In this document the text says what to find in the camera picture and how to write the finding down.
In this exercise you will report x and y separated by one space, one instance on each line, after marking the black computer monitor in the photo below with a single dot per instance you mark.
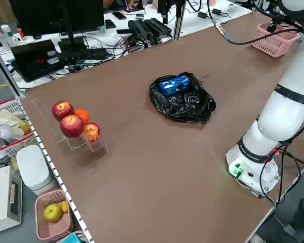
40 15

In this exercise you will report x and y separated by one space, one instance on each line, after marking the white basket red rim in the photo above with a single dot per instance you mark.
12 106

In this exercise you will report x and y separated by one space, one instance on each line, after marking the orange fruit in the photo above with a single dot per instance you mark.
84 116

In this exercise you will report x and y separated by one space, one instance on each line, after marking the white handheld fan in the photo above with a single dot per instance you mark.
1 132

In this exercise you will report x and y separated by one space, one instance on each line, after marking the yellow pear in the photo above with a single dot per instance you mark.
52 213

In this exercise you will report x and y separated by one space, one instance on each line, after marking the tall pink plastic basket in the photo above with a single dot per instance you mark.
40 227

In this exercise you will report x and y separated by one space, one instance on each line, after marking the red yellow streaked apple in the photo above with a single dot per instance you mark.
92 132

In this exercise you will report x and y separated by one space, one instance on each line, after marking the white grey machine box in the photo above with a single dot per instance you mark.
0 197

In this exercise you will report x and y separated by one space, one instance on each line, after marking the white cup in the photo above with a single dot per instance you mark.
233 7

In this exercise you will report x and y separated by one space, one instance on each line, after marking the black finned power supply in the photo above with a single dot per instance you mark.
158 26
139 27

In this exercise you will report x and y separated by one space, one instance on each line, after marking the small yellow green fruit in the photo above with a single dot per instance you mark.
25 127

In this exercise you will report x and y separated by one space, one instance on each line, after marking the black smartphone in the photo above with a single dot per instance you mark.
119 15

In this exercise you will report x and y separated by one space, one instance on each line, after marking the white side desk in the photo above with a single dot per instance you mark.
142 10

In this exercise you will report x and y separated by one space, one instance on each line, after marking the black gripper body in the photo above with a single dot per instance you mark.
272 27

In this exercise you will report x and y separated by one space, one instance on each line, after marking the black monitor stand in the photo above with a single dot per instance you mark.
73 48

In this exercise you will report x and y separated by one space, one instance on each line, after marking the teal box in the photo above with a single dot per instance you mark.
73 238

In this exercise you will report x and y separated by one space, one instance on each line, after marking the black camera on post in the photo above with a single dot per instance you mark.
164 7

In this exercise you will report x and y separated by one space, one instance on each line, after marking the black plastic bag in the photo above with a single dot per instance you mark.
182 108

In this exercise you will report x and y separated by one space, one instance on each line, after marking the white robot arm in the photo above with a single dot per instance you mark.
281 121

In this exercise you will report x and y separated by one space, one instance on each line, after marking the clear plastic water bottle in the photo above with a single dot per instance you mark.
8 38

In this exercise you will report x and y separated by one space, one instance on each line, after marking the black power adapter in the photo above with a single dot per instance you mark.
216 11
203 14

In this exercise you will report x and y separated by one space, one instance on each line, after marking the blue cookie box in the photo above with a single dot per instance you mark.
172 86

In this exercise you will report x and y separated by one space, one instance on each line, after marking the cream cloth bag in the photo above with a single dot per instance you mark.
2 119

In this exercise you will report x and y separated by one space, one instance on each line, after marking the white rounded bin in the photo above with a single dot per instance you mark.
33 164

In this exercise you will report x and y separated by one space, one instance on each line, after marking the black electronics case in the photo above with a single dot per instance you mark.
33 58

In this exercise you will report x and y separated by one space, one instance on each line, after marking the clear acrylic fruit stand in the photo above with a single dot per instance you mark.
98 152

